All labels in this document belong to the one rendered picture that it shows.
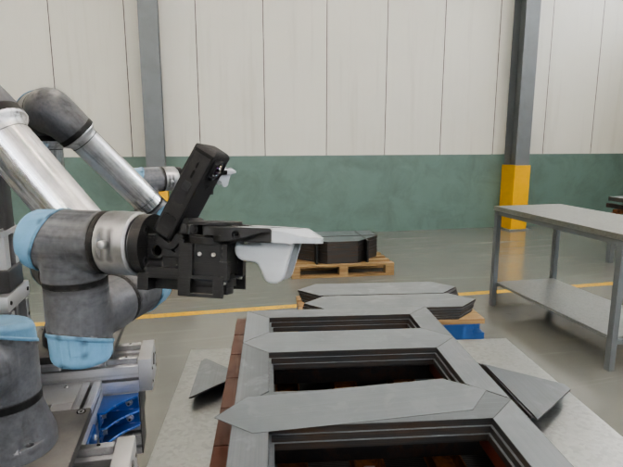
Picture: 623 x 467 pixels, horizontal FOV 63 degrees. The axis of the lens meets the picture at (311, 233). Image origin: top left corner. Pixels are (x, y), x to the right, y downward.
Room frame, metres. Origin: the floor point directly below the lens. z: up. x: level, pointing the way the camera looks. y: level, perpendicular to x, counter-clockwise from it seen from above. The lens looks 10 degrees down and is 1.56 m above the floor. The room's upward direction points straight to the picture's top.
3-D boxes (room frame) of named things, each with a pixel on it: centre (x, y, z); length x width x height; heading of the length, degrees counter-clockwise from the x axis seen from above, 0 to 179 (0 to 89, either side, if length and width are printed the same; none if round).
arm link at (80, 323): (0.63, 0.29, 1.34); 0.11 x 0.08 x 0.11; 167
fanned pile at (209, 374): (1.76, 0.36, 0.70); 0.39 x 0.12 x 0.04; 4
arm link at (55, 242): (0.61, 0.29, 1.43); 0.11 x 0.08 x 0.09; 77
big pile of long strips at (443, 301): (2.29, -0.34, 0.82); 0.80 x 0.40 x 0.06; 94
